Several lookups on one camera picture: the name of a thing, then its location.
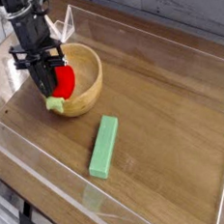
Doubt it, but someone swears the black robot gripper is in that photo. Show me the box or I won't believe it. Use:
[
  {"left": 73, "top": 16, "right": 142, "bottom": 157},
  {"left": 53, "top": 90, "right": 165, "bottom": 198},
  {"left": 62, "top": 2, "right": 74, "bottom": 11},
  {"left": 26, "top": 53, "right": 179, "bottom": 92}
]
[{"left": 8, "top": 39, "right": 68, "bottom": 97}]

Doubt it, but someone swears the red plush strawberry toy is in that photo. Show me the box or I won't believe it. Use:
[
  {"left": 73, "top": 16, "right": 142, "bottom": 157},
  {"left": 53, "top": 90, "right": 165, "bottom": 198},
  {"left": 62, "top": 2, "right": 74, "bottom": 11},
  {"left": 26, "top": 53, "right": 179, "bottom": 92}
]
[{"left": 45, "top": 65, "right": 75, "bottom": 113}]

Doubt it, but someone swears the wooden bowl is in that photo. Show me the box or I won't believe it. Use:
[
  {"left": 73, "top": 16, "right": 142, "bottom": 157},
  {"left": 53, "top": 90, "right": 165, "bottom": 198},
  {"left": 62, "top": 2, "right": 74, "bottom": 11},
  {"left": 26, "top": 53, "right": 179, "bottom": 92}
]
[{"left": 51, "top": 42, "right": 103, "bottom": 117}]

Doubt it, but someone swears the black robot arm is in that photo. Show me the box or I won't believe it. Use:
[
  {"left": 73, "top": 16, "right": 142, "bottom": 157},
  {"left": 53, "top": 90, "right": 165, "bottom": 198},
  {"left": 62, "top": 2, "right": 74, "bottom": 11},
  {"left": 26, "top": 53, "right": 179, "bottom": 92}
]
[{"left": 0, "top": 0, "right": 67, "bottom": 97}]

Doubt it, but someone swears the green rectangular block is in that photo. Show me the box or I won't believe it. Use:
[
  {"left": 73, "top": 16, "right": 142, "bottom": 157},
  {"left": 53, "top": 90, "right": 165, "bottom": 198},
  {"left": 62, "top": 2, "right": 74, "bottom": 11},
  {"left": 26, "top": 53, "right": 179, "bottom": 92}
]
[{"left": 89, "top": 116, "right": 118, "bottom": 179}]

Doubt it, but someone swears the clear acrylic corner bracket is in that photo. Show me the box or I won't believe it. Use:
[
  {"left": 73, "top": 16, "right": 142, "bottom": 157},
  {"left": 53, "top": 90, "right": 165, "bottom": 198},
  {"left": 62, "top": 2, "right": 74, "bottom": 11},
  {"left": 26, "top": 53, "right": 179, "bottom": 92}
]
[{"left": 44, "top": 6, "right": 75, "bottom": 43}]

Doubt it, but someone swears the clear acrylic tray wall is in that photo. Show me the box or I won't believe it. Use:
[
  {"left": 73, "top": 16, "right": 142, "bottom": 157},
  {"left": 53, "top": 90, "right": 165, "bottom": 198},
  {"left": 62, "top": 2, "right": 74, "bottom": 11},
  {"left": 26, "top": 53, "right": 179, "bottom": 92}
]
[{"left": 0, "top": 6, "right": 224, "bottom": 224}]

